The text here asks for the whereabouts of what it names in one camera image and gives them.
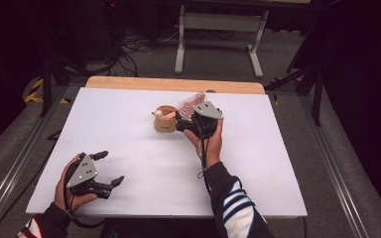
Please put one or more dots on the pink hairbrush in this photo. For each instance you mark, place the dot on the pink hairbrush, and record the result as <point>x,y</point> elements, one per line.
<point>190,104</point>

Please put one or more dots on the grey metal stand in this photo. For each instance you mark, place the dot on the grey metal stand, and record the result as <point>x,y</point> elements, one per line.
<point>221,21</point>

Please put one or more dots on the wooden table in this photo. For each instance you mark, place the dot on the wooden table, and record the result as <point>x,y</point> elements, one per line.
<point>145,84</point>

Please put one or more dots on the person's right hand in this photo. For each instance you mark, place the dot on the person's right hand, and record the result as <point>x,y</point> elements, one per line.
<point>213,145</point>

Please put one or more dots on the aluminium floor rail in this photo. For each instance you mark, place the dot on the aluminium floor rail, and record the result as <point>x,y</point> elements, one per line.
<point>16,168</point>
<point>334,172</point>

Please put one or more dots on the brown cup with small figure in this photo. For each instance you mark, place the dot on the brown cup with small figure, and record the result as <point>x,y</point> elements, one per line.
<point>165,125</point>

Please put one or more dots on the yellow black floor tape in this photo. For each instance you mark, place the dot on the yellow black floor tape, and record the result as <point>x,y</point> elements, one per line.
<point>34,89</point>
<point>276,99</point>

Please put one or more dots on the white table board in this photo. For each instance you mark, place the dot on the white table board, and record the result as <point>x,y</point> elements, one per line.
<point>145,158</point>

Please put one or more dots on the person's left hand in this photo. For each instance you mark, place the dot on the person's left hand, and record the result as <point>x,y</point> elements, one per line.
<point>61,195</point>

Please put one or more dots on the black tripod stand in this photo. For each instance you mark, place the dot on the black tripod stand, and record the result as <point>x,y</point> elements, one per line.
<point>317,95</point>
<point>48,86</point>

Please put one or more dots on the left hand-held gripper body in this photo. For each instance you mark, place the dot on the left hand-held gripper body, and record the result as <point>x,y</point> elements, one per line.
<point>82,173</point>

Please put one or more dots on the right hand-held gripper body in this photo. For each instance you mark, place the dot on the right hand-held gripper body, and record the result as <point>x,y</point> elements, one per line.
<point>205,120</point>

